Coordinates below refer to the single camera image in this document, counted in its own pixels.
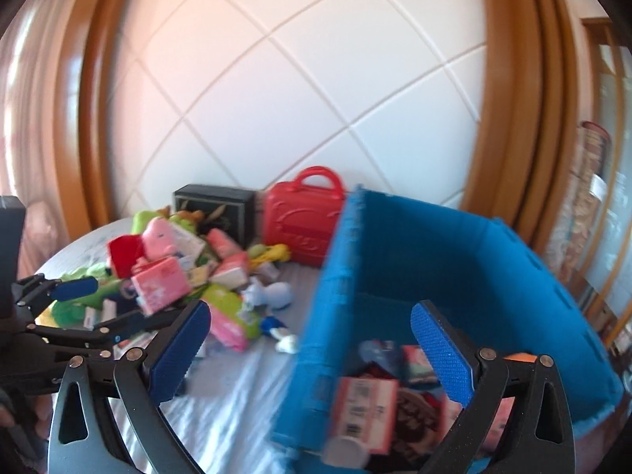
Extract white pill bottle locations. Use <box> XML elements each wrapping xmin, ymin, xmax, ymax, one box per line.
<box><xmin>322</xmin><ymin>435</ymin><xmax>371</xmax><ymax>470</ymax></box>

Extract pink tissue pack with barcode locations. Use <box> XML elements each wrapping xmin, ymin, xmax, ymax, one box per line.
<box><xmin>328</xmin><ymin>377</ymin><xmax>399</xmax><ymax>456</ymax></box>

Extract pink green wet wipes pack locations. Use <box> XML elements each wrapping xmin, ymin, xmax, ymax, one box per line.
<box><xmin>200</xmin><ymin>284</ymin><xmax>261</xmax><ymax>352</ymax></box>

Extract blue knit pouch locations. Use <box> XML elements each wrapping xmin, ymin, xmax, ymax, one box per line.
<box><xmin>259</xmin><ymin>314</ymin><xmax>287</xmax><ymax>340</ymax></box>

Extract rolled floral carpet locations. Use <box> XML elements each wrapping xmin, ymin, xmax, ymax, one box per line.
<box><xmin>544</xmin><ymin>121</ymin><xmax>611</xmax><ymax>285</ymax></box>

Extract grey fluffy plush toy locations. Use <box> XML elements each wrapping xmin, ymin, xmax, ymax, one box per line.
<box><xmin>358</xmin><ymin>339</ymin><xmax>403</xmax><ymax>378</ymax></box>

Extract green yellow dinosaur plush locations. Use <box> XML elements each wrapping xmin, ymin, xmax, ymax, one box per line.
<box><xmin>35</xmin><ymin>262</ymin><xmax>121</xmax><ymax>329</ymax></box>

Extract blue plastic storage crate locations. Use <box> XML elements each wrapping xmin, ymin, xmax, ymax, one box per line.
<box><xmin>271</xmin><ymin>188</ymin><xmax>623</xmax><ymax>473</ymax></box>

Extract white blue duck toy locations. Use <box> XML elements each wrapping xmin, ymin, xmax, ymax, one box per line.
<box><xmin>241</xmin><ymin>277</ymin><xmax>293</xmax><ymax>311</ymax></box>

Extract white bunny plush keychain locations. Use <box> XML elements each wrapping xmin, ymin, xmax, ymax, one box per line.
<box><xmin>270</xmin><ymin>327</ymin><xmax>299</xmax><ymax>355</ymax></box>

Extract yellow plush toy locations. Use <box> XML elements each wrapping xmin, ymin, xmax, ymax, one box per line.
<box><xmin>247</xmin><ymin>243</ymin><xmax>292</xmax><ymax>270</ymax></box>

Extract maroon knit hat red stars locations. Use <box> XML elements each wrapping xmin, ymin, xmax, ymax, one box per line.
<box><xmin>366</xmin><ymin>366</ymin><xmax>441</xmax><ymax>473</ymax></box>

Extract black gift box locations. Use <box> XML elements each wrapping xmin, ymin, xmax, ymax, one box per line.
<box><xmin>173</xmin><ymin>184</ymin><xmax>257</xmax><ymax>247</ymax></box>

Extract red plastic toy suitcase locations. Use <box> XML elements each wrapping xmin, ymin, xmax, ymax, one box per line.
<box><xmin>261</xmin><ymin>166</ymin><xmax>347</xmax><ymax>267</ymax></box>

